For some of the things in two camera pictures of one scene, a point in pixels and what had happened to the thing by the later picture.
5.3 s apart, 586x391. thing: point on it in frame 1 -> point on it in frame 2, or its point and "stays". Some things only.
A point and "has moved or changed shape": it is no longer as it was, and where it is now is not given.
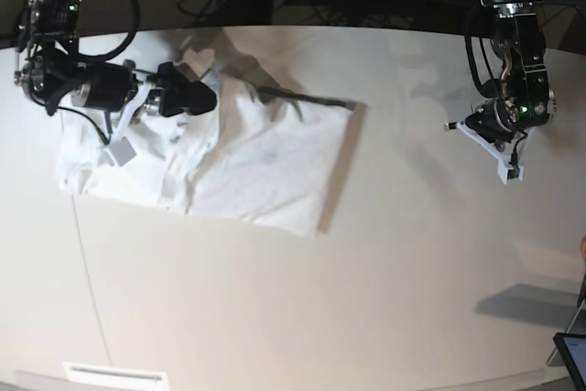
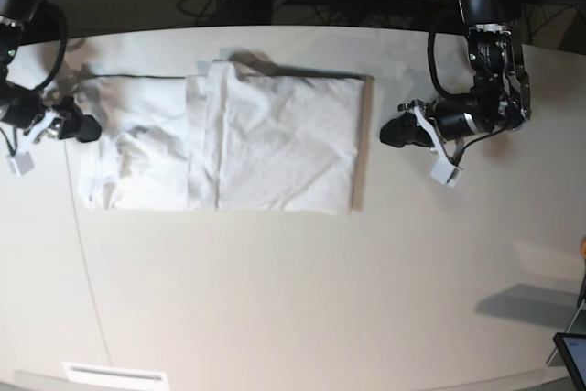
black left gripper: [112, 83] -> [21, 107]
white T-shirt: [256, 154] has moved or changed shape
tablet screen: [572, 347] stays
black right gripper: [495, 121] -> [450, 118]
